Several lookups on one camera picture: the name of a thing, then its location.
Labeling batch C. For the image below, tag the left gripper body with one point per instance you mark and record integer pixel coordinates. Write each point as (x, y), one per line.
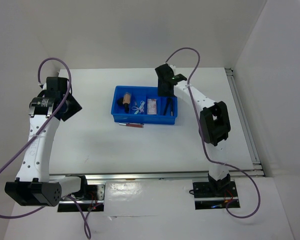
(72, 106)

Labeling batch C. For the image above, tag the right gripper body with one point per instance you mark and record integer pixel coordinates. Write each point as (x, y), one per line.
(161, 91)

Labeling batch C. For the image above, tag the black makeup brush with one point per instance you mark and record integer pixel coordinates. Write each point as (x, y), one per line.
(167, 107)

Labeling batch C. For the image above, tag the clear packet with print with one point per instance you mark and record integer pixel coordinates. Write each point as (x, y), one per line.
(151, 106)

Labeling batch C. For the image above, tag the purple eyelash curler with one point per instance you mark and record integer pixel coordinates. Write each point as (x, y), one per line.
(140, 107)

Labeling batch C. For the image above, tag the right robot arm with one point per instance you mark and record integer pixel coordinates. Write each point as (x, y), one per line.
(213, 121)

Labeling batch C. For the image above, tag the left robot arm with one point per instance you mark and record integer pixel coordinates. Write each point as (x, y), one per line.
(32, 185)

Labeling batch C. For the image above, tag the blue compartment tray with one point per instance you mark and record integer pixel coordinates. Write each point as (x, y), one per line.
(142, 93)

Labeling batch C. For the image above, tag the aluminium rail front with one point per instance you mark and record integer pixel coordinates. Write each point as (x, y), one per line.
(164, 176)

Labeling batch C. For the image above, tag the aluminium rail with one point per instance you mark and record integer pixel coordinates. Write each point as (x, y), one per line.
(164, 176)
(257, 165)

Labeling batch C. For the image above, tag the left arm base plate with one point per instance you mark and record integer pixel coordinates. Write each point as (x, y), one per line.
(92, 200)

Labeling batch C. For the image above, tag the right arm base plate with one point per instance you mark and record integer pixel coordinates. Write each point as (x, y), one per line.
(206, 199)

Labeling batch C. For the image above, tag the aluminium rail right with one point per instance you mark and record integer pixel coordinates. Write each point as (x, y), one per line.
(257, 165)

